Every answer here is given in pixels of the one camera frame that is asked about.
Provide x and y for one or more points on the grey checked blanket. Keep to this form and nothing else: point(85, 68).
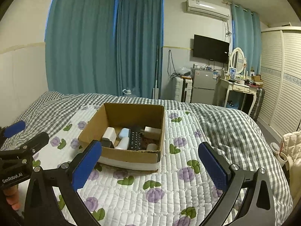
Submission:
point(223, 127)

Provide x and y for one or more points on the beige padded jacket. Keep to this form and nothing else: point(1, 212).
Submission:
point(294, 146)

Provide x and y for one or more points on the white louvred wardrobe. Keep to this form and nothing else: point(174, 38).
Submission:
point(282, 87)

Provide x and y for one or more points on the white handheld device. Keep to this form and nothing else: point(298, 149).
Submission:
point(122, 143)

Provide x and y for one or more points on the clear plastic bag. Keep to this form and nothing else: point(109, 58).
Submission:
point(184, 70)

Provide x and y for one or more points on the white charger block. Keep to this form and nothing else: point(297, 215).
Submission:
point(109, 134)

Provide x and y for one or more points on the blue picture card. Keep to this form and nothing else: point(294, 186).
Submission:
point(232, 73)

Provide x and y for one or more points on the white air conditioner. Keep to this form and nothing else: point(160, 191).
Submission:
point(208, 9)

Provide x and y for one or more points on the dark suitcase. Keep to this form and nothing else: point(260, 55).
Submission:
point(257, 103)

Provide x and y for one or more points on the white oval mirror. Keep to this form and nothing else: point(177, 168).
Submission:
point(237, 60)

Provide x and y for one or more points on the person's left hand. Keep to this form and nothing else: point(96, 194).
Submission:
point(13, 197)

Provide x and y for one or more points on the white box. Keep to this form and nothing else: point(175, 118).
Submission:
point(152, 131)

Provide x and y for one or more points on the white dressing table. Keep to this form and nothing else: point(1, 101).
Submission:
point(237, 87)

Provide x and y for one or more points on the white suitcase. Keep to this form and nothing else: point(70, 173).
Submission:
point(180, 89)

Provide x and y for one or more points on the brown open box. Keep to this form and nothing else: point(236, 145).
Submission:
point(256, 78)

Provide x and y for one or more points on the light blue small case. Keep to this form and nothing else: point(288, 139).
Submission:
point(124, 133)

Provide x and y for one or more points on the silver fridge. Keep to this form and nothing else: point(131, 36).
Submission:
point(203, 84)

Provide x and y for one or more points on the black wall television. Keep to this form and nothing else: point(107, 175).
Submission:
point(210, 48)

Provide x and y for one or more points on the floral quilted bed cover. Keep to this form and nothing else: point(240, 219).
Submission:
point(183, 169)

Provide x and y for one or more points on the brown cardboard box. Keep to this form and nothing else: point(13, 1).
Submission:
point(131, 157)

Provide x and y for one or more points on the white cup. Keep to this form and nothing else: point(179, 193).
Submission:
point(282, 159)
point(274, 147)

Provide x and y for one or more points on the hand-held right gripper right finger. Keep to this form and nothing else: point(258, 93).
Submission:
point(211, 167)

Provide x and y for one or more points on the black remote control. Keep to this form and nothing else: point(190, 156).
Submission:
point(136, 141)

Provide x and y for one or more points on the wide teal curtain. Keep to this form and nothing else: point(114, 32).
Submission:
point(80, 40)

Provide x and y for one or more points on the narrow teal curtain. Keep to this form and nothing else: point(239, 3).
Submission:
point(247, 40)

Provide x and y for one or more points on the white mop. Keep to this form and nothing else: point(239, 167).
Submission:
point(155, 93)

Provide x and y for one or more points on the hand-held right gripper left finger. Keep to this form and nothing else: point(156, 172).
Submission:
point(87, 167)

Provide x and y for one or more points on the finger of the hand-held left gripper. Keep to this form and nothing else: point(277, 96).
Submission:
point(35, 143)
point(15, 128)

